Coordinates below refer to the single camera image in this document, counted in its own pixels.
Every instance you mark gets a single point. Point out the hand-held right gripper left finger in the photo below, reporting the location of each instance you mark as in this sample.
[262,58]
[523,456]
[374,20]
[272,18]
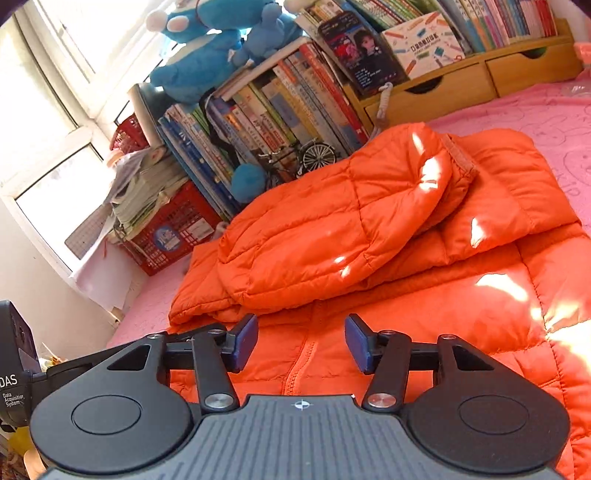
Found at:
[245,344]

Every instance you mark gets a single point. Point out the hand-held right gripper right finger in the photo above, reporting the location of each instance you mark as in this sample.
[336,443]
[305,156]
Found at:
[358,344]

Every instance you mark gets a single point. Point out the orange puffer jacket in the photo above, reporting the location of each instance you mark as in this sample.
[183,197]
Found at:
[369,230]

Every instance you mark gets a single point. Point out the large red plastic basket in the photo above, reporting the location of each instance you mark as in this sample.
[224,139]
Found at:
[171,235]

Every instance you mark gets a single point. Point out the grey grid mat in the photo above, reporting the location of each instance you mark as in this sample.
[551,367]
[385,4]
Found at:
[90,230]

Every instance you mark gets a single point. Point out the blue pompom ball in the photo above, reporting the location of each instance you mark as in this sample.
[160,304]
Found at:
[248,183]

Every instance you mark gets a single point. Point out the stack of paper workbooks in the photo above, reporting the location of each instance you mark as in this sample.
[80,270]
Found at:
[147,194]

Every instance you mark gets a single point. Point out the miniature bicycle model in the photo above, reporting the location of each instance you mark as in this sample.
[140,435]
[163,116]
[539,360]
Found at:
[314,157]

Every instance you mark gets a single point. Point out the row of tall picture books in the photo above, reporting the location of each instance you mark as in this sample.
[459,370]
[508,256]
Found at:
[277,115]

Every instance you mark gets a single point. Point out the small red plastic basket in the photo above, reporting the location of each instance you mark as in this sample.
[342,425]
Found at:
[129,136]

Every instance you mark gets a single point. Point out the grey folder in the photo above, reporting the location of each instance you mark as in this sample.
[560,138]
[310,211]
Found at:
[147,110]

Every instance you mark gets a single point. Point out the wooden drawer organizer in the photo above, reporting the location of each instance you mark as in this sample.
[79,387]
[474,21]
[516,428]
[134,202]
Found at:
[461,78]

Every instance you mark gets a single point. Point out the large blue plush toy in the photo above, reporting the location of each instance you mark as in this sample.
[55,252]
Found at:
[194,60]

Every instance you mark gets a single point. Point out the black photo phone box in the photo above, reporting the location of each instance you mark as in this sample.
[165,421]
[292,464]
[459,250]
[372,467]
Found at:
[362,50]

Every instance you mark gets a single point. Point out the white printed cardboard box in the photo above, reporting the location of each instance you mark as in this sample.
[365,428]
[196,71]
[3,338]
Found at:
[422,44]

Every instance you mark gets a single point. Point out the small blue plush toy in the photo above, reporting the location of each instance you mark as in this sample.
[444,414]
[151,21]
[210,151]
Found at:
[268,32]

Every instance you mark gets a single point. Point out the row of thin green books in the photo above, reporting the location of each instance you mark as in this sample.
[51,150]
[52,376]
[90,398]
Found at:
[383,11]

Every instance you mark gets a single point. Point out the clear plastic bag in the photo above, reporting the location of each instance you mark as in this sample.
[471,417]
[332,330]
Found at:
[577,90]

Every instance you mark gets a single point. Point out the white pink plush toy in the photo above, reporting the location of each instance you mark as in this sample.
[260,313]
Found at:
[300,5]

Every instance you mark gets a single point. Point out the row of purple red books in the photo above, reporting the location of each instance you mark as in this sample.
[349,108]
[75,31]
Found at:
[503,21]

